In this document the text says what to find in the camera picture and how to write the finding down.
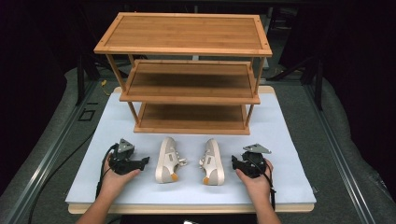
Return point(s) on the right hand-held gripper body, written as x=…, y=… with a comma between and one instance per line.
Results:
x=253, y=163

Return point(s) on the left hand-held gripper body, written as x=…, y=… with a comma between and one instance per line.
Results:
x=123, y=160

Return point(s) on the white sneaker with yellow heel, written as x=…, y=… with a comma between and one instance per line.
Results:
x=215, y=165
x=165, y=161

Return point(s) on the three-tier wooden shoe rack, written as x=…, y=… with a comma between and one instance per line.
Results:
x=183, y=34

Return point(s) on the person's right hand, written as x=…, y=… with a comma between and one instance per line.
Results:
x=260, y=186

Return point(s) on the person's left hand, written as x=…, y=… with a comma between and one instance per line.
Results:
x=113, y=183

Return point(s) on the pale blue table mat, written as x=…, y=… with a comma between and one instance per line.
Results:
x=274, y=146

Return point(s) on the light wooden table board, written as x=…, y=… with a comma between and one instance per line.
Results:
x=186, y=209

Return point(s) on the small yellow tag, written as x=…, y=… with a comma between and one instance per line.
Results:
x=104, y=83

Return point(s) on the aluminium floor rail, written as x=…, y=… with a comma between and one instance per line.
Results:
x=46, y=159
x=336, y=151

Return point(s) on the black metal stand post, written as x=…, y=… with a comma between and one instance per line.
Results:
x=318, y=87
x=80, y=81

